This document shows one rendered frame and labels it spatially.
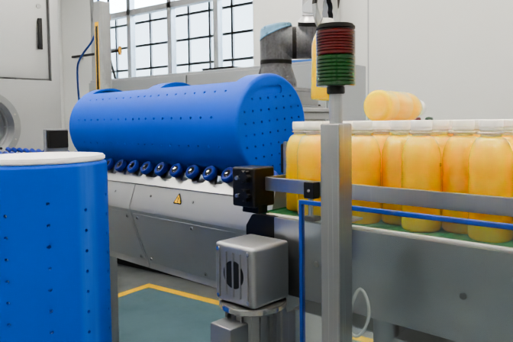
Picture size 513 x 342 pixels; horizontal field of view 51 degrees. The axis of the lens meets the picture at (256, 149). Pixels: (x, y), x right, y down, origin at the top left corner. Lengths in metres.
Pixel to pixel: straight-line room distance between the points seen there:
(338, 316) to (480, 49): 3.31
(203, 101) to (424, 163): 0.69
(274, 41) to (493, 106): 2.37
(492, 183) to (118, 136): 1.20
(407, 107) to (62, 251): 0.79
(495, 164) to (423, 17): 3.32
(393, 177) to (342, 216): 0.22
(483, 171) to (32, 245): 0.84
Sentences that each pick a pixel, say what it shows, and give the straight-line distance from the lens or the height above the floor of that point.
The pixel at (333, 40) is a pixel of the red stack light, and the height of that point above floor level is 1.23.
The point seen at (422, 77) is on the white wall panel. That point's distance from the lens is 4.17.
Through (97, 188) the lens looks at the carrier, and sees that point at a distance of 1.18.
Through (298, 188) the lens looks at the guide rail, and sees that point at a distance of 1.14.
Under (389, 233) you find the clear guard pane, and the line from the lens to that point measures 0.96.
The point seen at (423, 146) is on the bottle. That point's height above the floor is 1.05.
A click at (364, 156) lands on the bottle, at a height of 1.03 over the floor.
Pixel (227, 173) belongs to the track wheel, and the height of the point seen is 0.97.
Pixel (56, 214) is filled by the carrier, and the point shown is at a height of 0.93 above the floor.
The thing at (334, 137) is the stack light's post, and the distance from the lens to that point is 0.87.
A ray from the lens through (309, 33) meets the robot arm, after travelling 1.93.
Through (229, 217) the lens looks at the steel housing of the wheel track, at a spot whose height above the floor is 0.86.
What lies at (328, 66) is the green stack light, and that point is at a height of 1.19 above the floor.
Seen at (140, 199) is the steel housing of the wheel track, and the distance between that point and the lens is 1.72.
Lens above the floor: 1.10
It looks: 3 degrees down
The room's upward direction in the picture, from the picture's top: 1 degrees counter-clockwise
